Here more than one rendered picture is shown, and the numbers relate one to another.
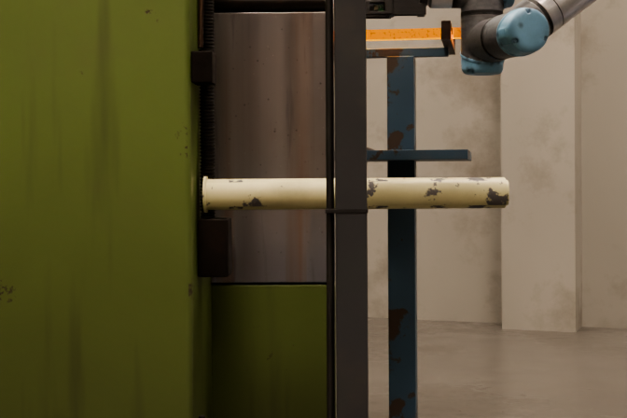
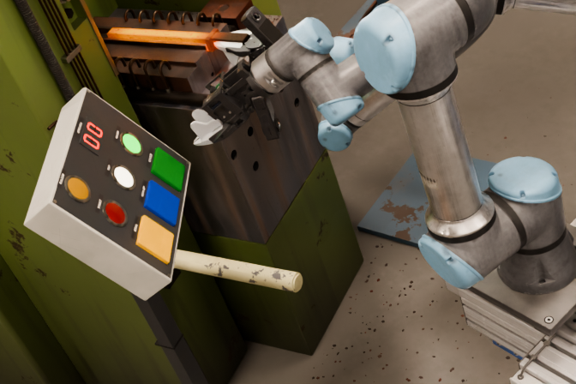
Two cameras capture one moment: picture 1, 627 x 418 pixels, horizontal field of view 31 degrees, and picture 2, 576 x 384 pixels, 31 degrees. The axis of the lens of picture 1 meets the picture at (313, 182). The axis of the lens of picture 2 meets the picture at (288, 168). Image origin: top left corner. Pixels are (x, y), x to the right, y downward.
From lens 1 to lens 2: 2.14 m
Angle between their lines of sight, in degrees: 52
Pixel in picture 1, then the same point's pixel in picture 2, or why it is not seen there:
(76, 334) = (103, 313)
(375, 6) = not seen: hidden behind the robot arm
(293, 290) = (244, 243)
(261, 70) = (183, 138)
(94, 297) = (103, 302)
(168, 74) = not seen: hidden behind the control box
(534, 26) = (335, 139)
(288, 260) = (236, 230)
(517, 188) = not seen: outside the picture
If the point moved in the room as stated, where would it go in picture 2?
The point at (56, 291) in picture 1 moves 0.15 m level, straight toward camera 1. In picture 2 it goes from (86, 296) to (64, 342)
